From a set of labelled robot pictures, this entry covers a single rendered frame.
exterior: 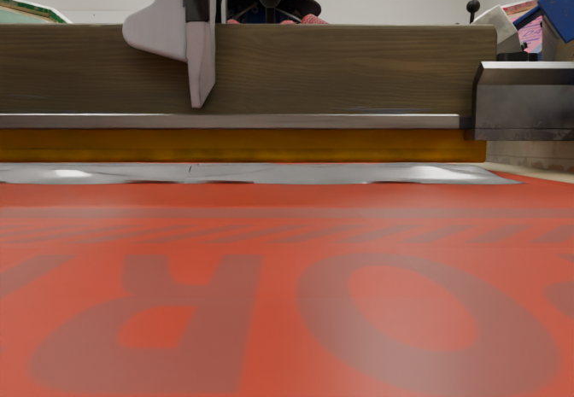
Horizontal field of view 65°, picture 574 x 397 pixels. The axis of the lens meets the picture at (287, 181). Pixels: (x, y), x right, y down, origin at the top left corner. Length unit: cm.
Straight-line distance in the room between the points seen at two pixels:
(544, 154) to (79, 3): 483
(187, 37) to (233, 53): 4
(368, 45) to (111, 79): 18
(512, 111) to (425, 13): 449
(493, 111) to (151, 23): 24
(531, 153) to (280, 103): 21
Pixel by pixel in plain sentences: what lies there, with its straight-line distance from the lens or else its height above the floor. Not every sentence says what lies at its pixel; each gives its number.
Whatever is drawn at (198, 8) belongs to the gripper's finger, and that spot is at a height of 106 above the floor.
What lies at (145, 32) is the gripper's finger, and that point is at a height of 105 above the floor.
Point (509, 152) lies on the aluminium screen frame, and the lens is 45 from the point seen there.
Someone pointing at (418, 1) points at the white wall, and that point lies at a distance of 484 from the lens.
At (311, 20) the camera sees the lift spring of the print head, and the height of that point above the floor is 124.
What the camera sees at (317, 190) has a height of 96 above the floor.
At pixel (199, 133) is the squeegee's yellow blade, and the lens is 34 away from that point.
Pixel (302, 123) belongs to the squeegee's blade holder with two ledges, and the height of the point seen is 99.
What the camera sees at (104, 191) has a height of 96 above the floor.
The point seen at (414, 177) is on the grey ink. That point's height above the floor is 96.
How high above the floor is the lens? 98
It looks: 6 degrees down
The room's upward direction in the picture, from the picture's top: straight up
